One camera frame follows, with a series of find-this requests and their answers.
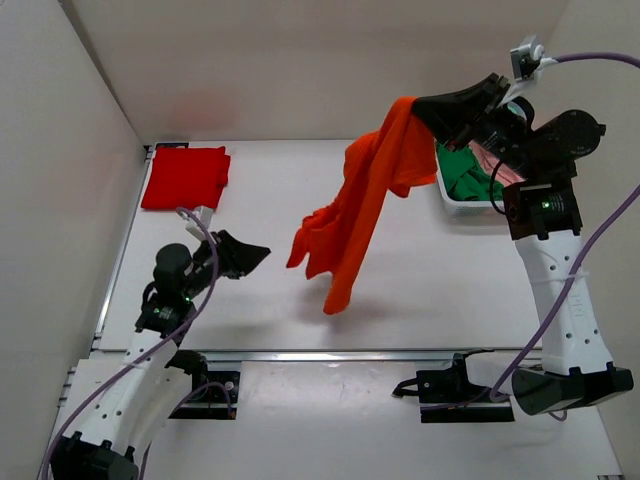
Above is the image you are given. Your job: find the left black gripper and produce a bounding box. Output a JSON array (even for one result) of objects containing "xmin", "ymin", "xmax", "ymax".
[{"xmin": 187, "ymin": 223, "xmax": 274, "ymax": 292}]

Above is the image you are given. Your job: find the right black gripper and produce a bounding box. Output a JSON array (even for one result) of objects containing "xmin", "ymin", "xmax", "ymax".
[{"xmin": 406, "ymin": 76, "xmax": 538, "ymax": 182}]

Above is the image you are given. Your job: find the orange t shirt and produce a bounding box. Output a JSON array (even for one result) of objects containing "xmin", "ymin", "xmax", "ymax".
[{"xmin": 286, "ymin": 97, "xmax": 438, "ymax": 315}]

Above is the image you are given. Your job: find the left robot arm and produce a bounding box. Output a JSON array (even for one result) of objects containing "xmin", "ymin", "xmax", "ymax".
[{"xmin": 41, "ymin": 230, "xmax": 271, "ymax": 479}]

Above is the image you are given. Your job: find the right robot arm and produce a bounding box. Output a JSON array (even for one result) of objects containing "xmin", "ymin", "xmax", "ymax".
[{"xmin": 411, "ymin": 74, "xmax": 634, "ymax": 415}]

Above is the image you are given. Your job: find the green t shirt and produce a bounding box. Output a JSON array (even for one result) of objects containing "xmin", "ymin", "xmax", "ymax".
[{"xmin": 436, "ymin": 143, "xmax": 503, "ymax": 202}]

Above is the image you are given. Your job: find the pink t shirt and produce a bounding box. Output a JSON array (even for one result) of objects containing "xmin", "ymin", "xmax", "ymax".
[{"xmin": 469, "ymin": 141, "xmax": 524, "ymax": 187}]

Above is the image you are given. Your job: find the white plastic basket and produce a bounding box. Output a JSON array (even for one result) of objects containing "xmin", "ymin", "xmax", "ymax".
[{"xmin": 436, "ymin": 155, "xmax": 504, "ymax": 216}]

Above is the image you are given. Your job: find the folded red t shirt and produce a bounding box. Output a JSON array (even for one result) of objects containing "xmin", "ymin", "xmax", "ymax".
[{"xmin": 141, "ymin": 146, "xmax": 231, "ymax": 211}]

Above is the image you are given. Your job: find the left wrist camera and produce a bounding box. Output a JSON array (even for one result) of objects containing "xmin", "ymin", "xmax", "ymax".
[{"xmin": 176, "ymin": 206, "xmax": 214, "ymax": 241}]

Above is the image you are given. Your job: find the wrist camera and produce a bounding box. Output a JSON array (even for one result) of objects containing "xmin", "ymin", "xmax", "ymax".
[
  {"xmin": 510, "ymin": 35, "xmax": 557, "ymax": 83},
  {"xmin": 176, "ymin": 206, "xmax": 214, "ymax": 241}
]

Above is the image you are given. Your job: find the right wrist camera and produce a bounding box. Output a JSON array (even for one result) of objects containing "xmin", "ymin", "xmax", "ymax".
[{"xmin": 510, "ymin": 35, "xmax": 557, "ymax": 83}]

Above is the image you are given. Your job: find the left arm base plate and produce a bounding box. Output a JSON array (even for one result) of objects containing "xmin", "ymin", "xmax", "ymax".
[{"xmin": 166, "ymin": 350, "xmax": 241, "ymax": 421}]

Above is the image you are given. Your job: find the aluminium rail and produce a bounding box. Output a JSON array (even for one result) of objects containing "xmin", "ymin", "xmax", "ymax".
[{"xmin": 89, "ymin": 348, "xmax": 544, "ymax": 364}]

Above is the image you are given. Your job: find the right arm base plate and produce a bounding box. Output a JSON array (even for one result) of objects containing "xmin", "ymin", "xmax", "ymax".
[{"xmin": 392, "ymin": 350, "xmax": 515, "ymax": 424}]

